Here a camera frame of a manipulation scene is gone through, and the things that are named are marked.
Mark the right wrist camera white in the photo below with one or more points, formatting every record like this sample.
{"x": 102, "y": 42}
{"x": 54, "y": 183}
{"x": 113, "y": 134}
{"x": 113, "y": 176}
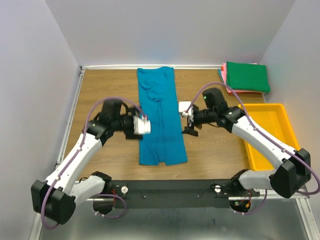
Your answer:
{"x": 185, "y": 109}

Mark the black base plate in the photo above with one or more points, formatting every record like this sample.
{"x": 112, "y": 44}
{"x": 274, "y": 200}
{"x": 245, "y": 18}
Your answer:
{"x": 171, "y": 194}

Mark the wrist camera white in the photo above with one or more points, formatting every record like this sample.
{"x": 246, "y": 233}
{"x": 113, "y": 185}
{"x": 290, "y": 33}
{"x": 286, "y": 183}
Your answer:
{"x": 141, "y": 125}
{"x": 185, "y": 109}

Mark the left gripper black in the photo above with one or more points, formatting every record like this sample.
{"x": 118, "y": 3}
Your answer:
{"x": 130, "y": 133}

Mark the aluminium frame rail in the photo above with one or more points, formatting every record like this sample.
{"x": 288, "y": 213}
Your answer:
{"x": 215, "y": 154}

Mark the yellow plastic tray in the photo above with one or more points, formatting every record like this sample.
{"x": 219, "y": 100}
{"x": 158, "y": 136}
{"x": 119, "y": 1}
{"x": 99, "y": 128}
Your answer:
{"x": 274, "y": 119}

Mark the pink folded t shirt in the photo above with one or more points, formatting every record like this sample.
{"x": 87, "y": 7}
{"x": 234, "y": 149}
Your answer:
{"x": 226, "y": 80}

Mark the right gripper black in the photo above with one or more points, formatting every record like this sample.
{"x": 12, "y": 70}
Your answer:
{"x": 190, "y": 129}

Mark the green folded t shirt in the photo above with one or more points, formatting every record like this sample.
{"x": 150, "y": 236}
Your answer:
{"x": 247, "y": 77}

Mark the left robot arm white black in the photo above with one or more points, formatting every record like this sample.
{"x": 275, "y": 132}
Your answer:
{"x": 57, "y": 197}

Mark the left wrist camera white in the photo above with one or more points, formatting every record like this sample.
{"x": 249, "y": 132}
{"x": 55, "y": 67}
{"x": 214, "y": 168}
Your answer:
{"x": 141, "y": 125}

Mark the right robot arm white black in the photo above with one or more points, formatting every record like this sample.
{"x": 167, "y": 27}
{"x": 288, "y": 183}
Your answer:
{"x": 291, "y": 167}

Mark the light blue folded t shirt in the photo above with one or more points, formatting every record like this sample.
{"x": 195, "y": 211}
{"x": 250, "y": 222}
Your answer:
{"x": 220, "y": 75}

